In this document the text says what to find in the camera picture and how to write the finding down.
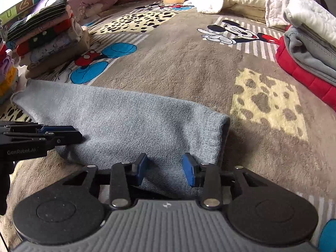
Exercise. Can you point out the tall stack of folded clothes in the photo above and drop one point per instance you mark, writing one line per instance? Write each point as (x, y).
(8, 76)

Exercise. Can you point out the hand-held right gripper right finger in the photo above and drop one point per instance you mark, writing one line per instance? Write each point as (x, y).
(189, 170)

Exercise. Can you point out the clothes stack with striped top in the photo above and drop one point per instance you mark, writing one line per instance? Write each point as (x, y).
(47, 36)

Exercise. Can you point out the grey pants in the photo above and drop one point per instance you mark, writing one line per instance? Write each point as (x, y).
(118, 120)

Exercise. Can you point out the folded red padded jacket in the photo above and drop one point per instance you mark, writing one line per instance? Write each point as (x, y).
(296, 71)

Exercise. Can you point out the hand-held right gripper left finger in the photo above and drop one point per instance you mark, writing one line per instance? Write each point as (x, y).
(140, 169)

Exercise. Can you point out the cartoon mouse printed blanket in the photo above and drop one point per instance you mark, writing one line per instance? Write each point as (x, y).
(183, 65)

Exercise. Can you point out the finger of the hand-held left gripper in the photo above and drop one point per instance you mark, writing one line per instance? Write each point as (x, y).
(56, 129)
(65, 138)

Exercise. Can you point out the folded grey sweatpants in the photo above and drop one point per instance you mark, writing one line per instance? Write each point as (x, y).
(307, 52)

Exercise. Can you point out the alphabet foam wall mat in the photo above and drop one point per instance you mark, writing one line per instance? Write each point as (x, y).
(18, 9)

